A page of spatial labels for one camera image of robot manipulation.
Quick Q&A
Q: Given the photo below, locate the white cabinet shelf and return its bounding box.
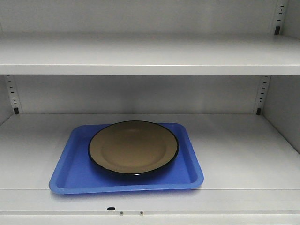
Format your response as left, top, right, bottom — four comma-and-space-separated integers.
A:
0, 114, 300, 225
0, 34, 300, 75

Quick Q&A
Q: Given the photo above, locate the beige plate with black rim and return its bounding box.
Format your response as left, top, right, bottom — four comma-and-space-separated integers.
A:
88, 120, 179, 175

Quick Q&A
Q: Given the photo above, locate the white cabinet shelf lower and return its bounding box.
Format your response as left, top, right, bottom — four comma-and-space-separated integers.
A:
0, 114, 300, 225

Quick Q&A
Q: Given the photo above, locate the blue plastic tray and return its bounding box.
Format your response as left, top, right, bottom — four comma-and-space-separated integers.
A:
49, 123, 204, 195

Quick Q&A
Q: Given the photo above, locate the white cabinet shelf upper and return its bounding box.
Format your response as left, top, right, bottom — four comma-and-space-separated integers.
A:
0, 34, 300, 75

